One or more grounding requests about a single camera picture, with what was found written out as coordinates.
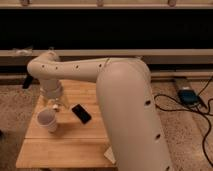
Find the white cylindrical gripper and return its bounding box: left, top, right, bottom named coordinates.
left=40, top=80, right=63, bottom=99

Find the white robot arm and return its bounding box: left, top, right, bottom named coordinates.
left=27, top=51, right=174, bottom=171

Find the white paper cup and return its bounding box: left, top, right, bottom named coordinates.
left=36, top=108, right=58, bottom=133

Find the black smartphone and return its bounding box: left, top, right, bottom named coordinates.
left=72, top=104, right=92, bottom=124

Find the wooden table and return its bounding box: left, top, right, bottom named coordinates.
left=16, top=80, right=115, bottom=171

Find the blue power adapter box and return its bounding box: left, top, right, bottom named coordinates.
left=178, top=89, right=199, bottom=105

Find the white horizontal rail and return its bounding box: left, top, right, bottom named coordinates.
left=0, top=49, right=213, bottom=66

